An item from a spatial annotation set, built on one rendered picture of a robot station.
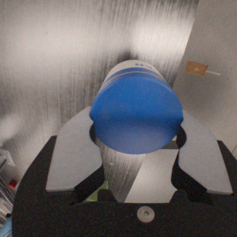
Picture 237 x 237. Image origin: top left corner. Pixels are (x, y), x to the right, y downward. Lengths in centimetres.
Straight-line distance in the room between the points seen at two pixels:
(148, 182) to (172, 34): 44
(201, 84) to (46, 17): 120
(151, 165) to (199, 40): 101
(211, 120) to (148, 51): 134
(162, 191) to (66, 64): 53
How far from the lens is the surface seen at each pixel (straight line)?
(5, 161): 64
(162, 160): 44
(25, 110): 41
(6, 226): 47
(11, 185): 78
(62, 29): 30
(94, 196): 49
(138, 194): 60
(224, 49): 135
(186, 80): 125
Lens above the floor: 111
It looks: 57 degrees down
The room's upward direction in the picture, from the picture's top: 173 degrees counter-clockwise
